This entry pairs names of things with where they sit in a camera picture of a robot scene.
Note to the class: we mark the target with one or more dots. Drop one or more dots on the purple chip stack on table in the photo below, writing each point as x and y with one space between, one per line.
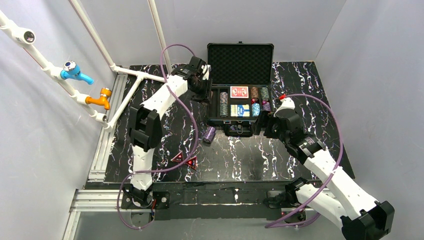
209 135

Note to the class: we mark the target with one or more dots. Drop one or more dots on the purple chip stack in case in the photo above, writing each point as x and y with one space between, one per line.
266 106

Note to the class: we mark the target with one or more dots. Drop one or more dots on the red triangle dealer button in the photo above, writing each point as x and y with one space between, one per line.
178 158

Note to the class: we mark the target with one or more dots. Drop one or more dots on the white pvc pipe frame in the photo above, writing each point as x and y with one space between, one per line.
25 38

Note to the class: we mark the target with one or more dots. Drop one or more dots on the aluminium rail frame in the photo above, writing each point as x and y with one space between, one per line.
110 200

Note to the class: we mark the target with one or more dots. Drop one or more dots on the dark green chip stack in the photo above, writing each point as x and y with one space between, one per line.
223 110

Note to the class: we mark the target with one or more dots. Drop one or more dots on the red black chip in case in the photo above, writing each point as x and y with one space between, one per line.
254 100

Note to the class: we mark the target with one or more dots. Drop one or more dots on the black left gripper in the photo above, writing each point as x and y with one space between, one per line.
201 93

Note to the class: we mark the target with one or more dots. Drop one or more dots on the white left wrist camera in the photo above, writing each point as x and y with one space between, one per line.
206 71

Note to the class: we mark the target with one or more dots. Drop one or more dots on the brown chip stack in case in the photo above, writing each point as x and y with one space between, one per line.
254 93

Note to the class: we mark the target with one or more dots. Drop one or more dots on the orange tap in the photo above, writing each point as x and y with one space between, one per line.
103 100

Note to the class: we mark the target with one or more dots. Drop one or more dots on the blue tap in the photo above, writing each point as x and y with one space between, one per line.
71 70

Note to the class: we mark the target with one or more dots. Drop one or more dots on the light blue chip stack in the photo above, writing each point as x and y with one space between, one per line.
255 109

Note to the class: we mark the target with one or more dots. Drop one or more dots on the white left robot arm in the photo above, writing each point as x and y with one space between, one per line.
144 122

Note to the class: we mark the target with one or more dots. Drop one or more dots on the grey pink chip stack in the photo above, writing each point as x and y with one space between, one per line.
223 98

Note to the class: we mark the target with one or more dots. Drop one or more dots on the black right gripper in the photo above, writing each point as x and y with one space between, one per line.
269 127

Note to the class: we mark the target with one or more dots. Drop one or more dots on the green chip stack in case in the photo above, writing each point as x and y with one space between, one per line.
264 92

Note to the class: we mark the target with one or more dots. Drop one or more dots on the blue card deck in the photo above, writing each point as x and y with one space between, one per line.
240 110

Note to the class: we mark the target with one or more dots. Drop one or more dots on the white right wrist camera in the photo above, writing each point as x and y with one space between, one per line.
283 103

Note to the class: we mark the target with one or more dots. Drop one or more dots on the red card deck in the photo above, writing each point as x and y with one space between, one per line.
239 92

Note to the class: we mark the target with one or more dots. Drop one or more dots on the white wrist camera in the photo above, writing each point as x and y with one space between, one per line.
206 71
283 103

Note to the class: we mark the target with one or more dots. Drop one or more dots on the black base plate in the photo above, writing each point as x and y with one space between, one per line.
215 200

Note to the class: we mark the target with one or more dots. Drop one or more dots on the black poker case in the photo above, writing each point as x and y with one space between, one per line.
241 85

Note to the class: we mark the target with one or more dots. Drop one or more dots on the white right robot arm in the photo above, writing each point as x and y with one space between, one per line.
356 213

